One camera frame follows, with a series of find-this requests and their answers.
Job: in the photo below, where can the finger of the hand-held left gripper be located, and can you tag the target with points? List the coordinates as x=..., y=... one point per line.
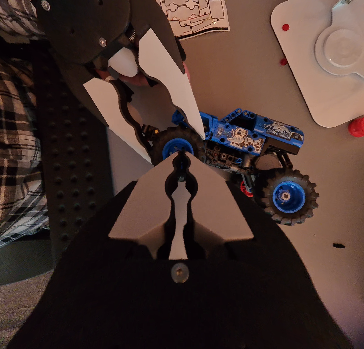
x=105, y=99
x=167, y=64

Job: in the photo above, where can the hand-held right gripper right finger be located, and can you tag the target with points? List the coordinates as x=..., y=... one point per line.
x=221, y=212

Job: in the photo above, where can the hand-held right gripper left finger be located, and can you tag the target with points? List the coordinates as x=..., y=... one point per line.
x=142, y=212

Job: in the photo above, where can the Lego monster truck model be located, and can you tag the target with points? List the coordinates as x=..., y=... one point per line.
x=227, y=155

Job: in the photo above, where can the black toy tire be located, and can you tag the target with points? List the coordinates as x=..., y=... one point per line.
x=156, y=147

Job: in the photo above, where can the blue toy wheel rim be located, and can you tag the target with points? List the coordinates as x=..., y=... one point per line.
x=170, y=148

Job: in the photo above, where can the red toy wheel rim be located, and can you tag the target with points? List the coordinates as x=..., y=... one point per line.
x=357, y=128

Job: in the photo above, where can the grey desk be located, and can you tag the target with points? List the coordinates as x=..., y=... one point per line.
x=256, y=84

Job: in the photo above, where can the person's left hand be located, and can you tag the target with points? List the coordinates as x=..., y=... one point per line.
x=136, y=79

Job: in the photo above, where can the white sticker sheet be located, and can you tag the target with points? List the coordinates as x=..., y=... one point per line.
x=193, y=8

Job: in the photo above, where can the small black toy piece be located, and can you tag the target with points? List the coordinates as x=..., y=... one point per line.
x=339, y=245

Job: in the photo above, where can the teal chair seat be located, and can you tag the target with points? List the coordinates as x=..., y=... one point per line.
x=25, y=258

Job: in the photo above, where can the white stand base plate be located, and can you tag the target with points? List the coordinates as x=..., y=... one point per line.
x=307, y=84

